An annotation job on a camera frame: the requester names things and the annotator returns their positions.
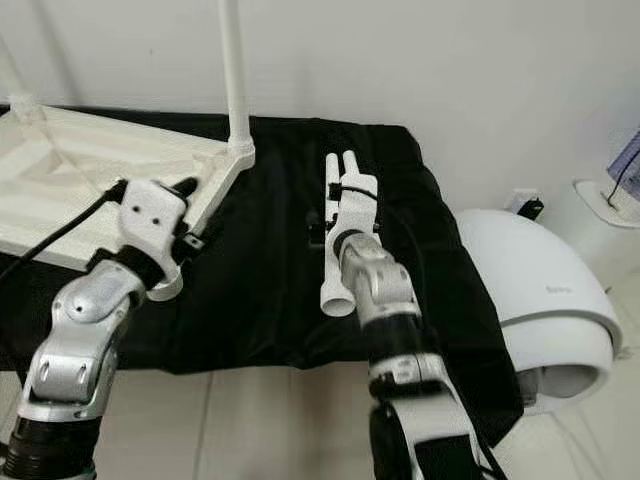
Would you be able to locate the white plastic children table top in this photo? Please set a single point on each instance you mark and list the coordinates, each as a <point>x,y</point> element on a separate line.
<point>80,180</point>

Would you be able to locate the black table cloth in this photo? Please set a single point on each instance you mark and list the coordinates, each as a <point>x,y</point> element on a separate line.
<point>260,300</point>

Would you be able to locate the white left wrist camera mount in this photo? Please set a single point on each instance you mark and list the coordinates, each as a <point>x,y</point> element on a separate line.
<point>152,225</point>

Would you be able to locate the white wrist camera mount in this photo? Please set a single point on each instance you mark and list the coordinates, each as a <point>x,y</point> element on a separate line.
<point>152,225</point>
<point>357,200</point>

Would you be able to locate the white flat floor plate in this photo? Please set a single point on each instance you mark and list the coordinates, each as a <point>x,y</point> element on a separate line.
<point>605,205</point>

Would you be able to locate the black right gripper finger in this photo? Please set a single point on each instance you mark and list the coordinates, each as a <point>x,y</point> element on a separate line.
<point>317,228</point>

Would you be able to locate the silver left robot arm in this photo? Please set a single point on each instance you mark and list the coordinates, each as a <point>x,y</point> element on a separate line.
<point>80,340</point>

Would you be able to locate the white wall socket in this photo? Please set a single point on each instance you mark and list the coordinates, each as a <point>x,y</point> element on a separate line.
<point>522,200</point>

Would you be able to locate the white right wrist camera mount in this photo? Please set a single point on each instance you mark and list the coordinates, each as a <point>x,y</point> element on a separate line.
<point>357,200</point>

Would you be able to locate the white plastic table leg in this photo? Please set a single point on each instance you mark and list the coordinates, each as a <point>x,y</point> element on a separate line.
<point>236,70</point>
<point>338,290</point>
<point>18,100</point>
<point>350,163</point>

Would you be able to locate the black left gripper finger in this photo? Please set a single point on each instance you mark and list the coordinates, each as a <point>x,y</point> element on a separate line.
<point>210,228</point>
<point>186,186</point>

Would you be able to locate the black power plug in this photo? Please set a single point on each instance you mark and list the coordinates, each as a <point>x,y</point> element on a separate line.
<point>533,209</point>

